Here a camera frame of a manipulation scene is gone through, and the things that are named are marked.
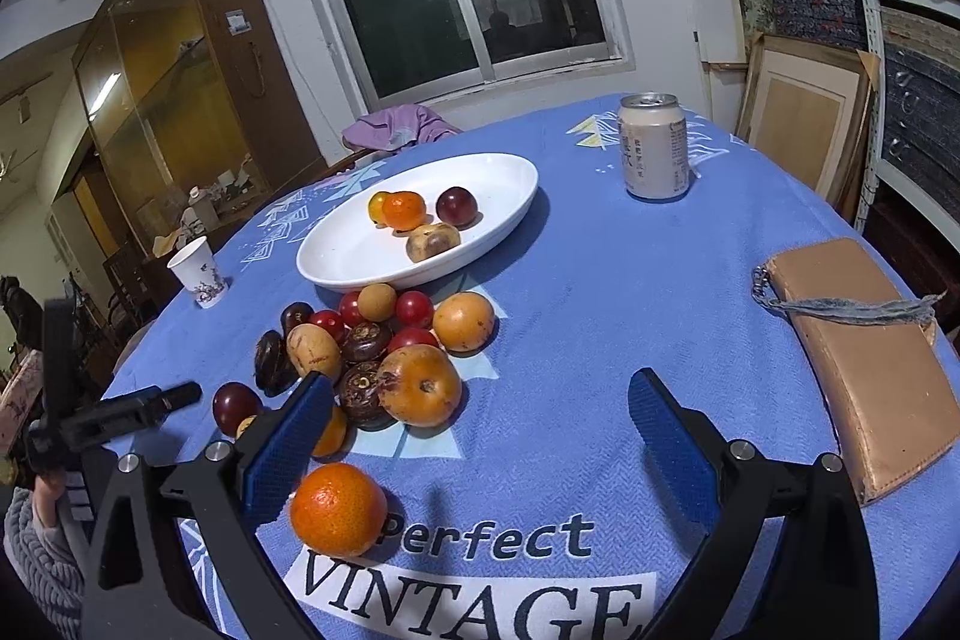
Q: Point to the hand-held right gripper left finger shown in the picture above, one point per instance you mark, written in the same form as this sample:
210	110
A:
285	452

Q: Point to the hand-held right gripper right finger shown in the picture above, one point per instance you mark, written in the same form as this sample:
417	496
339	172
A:
671	452

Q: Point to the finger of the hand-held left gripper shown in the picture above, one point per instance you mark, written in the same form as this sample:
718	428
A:
142	406

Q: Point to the round yellow-brown fruit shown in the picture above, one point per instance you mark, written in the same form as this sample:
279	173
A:
332	436

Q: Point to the dark red plum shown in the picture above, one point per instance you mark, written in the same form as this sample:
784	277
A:
457	206
236	405

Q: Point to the large mandarin orange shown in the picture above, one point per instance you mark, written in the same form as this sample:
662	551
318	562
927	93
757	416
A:
337	509

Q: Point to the elongated dark brown fruit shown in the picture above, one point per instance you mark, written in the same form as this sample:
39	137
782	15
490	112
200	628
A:
271	364

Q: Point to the oval tan speckled fruit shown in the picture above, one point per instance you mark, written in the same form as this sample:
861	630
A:
311	349

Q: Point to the red cherry tomato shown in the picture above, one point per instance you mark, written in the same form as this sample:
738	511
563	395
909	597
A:
351	308
414	308
411	338
328	323

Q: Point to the dark water chestnut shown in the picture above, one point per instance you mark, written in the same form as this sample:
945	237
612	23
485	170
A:
366	341
364	391
296	315

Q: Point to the large tan bruised fruit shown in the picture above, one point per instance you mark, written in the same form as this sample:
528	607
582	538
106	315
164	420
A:
420	386

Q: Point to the white oval plate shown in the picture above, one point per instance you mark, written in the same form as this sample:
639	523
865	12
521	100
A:
337	250

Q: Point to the person's left forearm grey sleeve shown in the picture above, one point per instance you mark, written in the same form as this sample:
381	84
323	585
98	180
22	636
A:
41	557

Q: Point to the person's left hand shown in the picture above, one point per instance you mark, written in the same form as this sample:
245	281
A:
45	494

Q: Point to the printed white paper cup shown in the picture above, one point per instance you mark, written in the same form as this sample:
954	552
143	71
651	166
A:
199	272

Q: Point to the blue printed tablecloth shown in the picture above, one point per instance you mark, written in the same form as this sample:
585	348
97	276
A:
585	325

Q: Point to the tan longan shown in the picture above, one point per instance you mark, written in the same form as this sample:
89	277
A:
375	302

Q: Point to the tan leather wallet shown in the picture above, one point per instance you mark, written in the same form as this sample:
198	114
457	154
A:
870	370

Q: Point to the orange loquat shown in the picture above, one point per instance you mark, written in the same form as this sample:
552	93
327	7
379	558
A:
463	321

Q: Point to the brown-patched tan fruit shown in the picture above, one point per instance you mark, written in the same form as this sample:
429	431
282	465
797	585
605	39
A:
433	242

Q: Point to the small yellow-orange tomato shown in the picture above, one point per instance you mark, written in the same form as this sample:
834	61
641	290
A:
377	206

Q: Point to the small mandarin orange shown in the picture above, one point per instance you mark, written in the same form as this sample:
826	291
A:
406	211

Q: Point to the beige drink can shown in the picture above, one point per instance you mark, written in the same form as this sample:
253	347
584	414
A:
652	149

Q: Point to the wooden glass-door cabinet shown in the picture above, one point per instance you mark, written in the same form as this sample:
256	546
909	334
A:
195	70

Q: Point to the purple garment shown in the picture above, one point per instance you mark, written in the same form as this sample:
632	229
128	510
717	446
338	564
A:
397	126

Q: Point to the cardboard box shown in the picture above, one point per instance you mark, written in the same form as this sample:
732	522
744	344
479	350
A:
806	115

